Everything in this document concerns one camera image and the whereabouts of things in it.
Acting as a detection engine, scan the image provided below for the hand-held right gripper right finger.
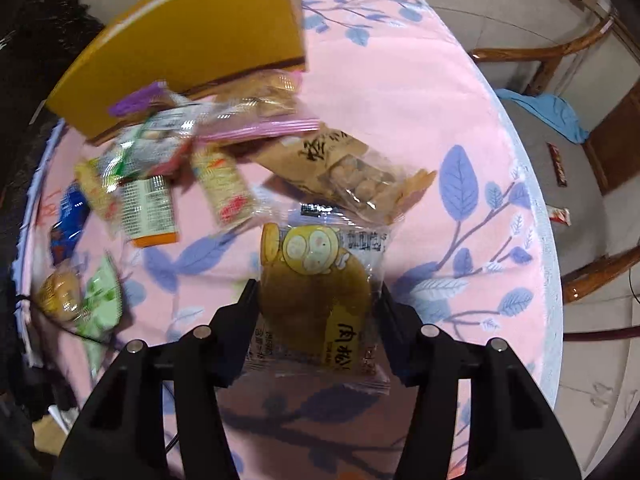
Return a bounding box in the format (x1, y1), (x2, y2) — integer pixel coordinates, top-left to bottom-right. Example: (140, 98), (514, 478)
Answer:
(380, 282), (583, 480)

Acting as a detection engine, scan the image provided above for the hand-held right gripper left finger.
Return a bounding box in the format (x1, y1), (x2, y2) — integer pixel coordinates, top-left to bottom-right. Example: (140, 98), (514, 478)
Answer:
(52, 277), (261, 480)

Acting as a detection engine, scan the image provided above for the clear cartoon cake packet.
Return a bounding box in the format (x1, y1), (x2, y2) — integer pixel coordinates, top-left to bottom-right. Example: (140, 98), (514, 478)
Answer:
(240, 202), (393, 396)

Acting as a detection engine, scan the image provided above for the yellow rice roll packet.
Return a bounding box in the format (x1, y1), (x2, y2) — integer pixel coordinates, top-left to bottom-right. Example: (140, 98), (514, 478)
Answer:
(75, 157), (123, 233)

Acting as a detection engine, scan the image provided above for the yellow cardboard box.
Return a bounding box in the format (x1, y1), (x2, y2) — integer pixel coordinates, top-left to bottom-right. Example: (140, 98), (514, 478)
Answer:
(45, 0), (308, 146)

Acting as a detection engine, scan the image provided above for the yellow cracker packet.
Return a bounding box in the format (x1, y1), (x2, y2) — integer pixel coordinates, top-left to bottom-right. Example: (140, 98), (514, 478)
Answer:
(192, 145), (261, 233)

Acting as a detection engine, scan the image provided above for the orange-edged white snack packet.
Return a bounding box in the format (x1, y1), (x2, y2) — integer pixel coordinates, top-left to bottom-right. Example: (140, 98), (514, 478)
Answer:
(117, 175), (181, 248)

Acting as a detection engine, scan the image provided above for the brown paper biscuit bag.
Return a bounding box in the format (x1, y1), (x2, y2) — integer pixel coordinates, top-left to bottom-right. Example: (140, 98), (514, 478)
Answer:
(252, 122), (438, 223)

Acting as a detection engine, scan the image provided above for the gold round pastry packet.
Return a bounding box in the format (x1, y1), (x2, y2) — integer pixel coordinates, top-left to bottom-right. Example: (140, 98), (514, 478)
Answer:
(37, 265), (88, 323)

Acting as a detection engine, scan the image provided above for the blue snack packet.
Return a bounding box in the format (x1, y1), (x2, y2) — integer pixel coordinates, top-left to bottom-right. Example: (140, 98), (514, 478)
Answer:
(49, 182), (91, 266)

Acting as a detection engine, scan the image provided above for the pink-edged clear biscuit packet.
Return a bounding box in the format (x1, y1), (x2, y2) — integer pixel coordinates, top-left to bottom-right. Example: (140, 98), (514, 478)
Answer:
(197, 70), (321, 143)

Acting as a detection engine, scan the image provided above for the pink floral tablecloth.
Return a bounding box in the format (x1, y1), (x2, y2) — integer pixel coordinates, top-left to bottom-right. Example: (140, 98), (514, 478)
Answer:
(12, 0), (563, 480)

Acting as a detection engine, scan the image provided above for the purple butterfly snack packet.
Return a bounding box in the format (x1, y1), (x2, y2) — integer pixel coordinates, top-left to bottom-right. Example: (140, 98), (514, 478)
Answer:
(109, 81), (176, 120)

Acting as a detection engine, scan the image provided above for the blue cloth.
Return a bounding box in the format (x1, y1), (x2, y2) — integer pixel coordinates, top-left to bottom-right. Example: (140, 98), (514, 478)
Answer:
(495, 89), (591, 143)

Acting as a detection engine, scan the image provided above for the wooden chair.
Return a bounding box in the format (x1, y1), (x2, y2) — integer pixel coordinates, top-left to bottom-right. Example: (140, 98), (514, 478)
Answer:
(470, 15), (640, 306)

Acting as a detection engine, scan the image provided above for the dark cloth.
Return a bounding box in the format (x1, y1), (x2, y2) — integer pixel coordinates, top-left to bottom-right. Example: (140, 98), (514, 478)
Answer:
(0, 0), (106, 126)

